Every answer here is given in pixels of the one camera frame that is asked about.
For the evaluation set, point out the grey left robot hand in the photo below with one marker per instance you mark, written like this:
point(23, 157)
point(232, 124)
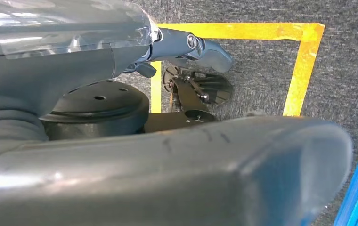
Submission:
point(73, 62)

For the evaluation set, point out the yellow floor tape square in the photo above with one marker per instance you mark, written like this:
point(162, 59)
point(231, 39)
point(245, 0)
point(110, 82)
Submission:
point(303, 78)

